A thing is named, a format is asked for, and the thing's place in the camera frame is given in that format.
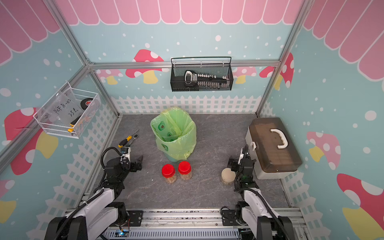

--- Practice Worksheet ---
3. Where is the white wire wall basket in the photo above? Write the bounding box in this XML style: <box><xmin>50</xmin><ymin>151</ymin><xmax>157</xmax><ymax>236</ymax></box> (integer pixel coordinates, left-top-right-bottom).
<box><xmin>33</xmin><ymin>82</ymin><xmax>101</xmax><ymax>139</ymax></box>

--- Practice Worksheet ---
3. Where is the clear plastic bag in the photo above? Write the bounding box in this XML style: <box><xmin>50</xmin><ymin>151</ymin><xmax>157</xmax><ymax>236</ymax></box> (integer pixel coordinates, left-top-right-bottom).
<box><xmin>39</xmin><ymin>88</ymin><xmax>84</xmax><ymax>130</ymax></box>

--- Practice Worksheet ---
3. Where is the black mesh wall basket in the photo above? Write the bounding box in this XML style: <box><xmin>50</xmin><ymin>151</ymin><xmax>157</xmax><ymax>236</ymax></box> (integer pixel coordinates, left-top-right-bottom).
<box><xmin>170</xmin><ymin>57</ymin><xmax>234</xmax><ymax>92</ymax></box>

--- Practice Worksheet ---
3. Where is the green bag trash bin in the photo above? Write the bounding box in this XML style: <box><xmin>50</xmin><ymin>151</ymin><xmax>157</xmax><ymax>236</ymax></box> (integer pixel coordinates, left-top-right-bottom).
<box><xmin>151</xmin><ymin>107</ymin><xmax>197</xmax><ymax>162</ymax></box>

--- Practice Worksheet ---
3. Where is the brown lid storage box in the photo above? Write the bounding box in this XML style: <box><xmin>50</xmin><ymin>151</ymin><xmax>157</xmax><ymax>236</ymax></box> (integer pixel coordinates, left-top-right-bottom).
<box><xmin>246</xmin><ymin>117</ymin><xmax>303</xmax><ymax>180</ymax></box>

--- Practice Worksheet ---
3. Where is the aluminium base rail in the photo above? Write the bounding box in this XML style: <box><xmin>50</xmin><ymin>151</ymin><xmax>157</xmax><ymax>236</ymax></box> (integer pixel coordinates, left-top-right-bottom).
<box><xmin>64</xmin><ymin>207</ymin><xmax>307</xmax><ymax>240</ymax></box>

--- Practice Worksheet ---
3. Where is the socket set in basket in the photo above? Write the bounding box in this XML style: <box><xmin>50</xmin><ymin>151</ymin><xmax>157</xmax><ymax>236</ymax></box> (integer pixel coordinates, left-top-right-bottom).
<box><xmin>184</xmin><ymin>71</ymin><xmax>231</xmax><ymax>90</ymax></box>

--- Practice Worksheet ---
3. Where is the black tape roll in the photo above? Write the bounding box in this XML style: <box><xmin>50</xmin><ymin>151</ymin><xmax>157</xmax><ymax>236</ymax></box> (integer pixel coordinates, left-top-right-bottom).
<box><xmin>81</xmin><ymin>98</ymin><xmax>93</xmax><ymax>111</ymax></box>

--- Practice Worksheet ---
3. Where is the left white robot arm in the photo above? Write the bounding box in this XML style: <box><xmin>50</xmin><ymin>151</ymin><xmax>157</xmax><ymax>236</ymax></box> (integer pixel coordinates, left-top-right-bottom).
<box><xmin>45</xmin><ymin>147</ymin><xmax>144</xmax><ymax>240</ymax></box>

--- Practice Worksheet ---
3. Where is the yellow handle screwdriver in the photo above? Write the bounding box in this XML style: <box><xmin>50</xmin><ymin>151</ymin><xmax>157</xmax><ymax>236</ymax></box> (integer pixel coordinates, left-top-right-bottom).
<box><xmin>118</xmin><ymin>130</ymin><xmax>139</xmax><ymax>149</ymax></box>

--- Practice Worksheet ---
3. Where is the yellow black tool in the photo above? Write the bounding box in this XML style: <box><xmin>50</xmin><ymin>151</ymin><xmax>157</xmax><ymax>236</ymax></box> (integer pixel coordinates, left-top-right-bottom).
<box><xmin>68</xmin><ymin>116</ymin><xmax>81</xmax><ymax>133</ymax></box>

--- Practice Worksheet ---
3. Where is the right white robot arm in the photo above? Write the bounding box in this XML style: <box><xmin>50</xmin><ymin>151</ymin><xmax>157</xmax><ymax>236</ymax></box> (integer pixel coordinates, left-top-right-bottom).
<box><xmin>228</xmin><ymin>145</ymin><xmax>295</xmax><ymax>240</ymax></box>

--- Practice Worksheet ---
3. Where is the beige lid jar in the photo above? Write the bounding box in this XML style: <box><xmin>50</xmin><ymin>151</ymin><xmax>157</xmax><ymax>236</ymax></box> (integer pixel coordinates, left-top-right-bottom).
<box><xmin>221</xmin><ymin>168</ymin><xmax>236</xmax><ymax>185</ymax></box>

